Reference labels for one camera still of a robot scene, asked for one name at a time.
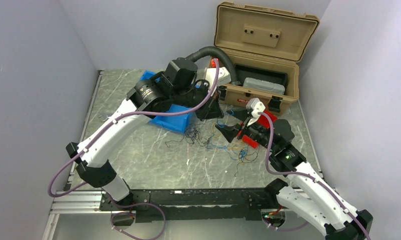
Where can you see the tan tool case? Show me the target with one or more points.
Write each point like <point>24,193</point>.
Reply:
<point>265,38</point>

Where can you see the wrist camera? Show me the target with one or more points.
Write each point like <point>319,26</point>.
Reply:
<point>223,76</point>
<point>254,108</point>

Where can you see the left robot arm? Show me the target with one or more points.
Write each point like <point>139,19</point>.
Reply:
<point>172,92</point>

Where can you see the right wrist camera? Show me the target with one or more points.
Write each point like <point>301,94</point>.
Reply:
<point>254,108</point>

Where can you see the silver wrench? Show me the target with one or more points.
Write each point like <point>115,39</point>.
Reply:
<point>103,117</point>

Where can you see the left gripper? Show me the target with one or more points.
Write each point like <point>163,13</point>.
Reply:
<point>211,109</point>

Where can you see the blue double storage bin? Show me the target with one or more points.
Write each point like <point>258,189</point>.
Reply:
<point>178,123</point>

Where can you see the black tray in case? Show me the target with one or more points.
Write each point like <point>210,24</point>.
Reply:
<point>243,72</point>

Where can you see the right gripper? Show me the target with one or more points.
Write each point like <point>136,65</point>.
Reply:
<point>229,133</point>

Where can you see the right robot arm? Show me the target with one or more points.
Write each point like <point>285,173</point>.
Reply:
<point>322,207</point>

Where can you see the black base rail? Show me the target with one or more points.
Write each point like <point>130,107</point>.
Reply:
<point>196,204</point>

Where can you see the red storage bin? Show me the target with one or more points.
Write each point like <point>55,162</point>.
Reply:
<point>262,126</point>

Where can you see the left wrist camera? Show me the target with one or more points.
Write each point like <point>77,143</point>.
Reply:
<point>223,76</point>

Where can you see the grey plastic organiser box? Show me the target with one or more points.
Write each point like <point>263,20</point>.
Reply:
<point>263,85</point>

